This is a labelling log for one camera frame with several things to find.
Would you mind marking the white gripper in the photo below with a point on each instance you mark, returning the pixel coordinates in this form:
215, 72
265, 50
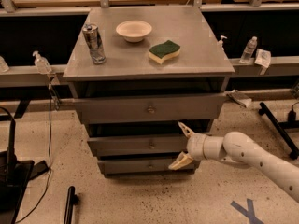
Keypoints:
195, 146

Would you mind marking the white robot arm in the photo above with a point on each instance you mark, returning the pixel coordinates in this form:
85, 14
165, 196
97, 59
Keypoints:
237, 148

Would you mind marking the grey top drawer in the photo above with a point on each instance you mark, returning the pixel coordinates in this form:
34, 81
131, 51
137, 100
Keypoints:
149, 108

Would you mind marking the grey drawer cabinet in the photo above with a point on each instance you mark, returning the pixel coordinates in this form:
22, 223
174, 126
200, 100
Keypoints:
202, 67

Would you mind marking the folded grey cloth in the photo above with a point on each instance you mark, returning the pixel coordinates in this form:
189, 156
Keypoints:
240, 98

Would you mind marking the blue tape cross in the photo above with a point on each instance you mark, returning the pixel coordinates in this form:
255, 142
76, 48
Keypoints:
248, 211

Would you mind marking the green yellow sponge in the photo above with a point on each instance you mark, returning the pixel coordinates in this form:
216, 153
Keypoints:
165, 51

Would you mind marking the black stand leg right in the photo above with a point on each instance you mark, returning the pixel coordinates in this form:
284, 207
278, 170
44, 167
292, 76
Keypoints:
281, 127

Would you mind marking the small pump bottle right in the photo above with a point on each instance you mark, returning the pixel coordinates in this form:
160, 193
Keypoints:
221, 41

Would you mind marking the white paper packet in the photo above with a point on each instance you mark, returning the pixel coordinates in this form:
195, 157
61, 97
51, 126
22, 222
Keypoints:
263, 59

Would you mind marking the clear water bottle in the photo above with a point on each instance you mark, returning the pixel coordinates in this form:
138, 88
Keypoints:
248, 50

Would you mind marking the black bar bottom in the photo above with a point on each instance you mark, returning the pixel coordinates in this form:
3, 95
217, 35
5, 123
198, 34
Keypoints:
71, 201

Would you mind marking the white bowl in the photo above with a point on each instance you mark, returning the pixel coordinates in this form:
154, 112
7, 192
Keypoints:
133, 31

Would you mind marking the silver drink can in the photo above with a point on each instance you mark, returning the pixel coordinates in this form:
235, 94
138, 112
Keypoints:
94, 43

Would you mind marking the clear pump bottle left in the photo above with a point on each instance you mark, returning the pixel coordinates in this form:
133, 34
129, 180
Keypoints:
41, 63

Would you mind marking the black stand base left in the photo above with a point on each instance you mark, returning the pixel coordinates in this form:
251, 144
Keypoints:
14, 175

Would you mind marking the clear bottle far left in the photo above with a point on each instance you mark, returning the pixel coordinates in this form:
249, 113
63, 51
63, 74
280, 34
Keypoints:
3, 65

